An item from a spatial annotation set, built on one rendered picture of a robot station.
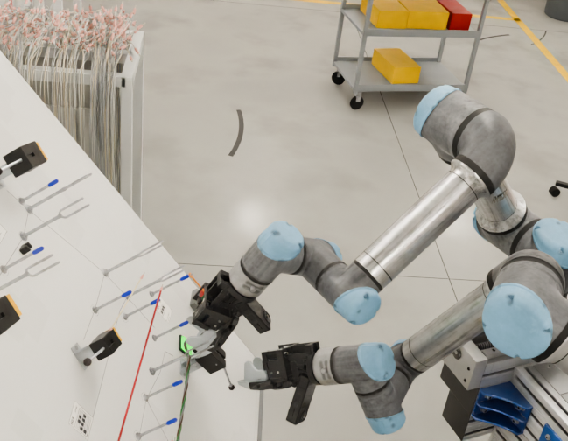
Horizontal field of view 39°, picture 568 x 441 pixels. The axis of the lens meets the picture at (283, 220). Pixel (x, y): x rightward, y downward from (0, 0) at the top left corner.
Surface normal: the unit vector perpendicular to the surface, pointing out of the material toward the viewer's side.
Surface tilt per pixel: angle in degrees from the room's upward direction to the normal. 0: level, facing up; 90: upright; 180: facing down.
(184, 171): 0
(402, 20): 90
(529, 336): 87
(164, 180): 0
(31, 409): 52
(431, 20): 90
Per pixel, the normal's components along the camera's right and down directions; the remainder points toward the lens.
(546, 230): 0.18, -0.76
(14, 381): 0.85, -0.44
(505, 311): -0.51, 0.38
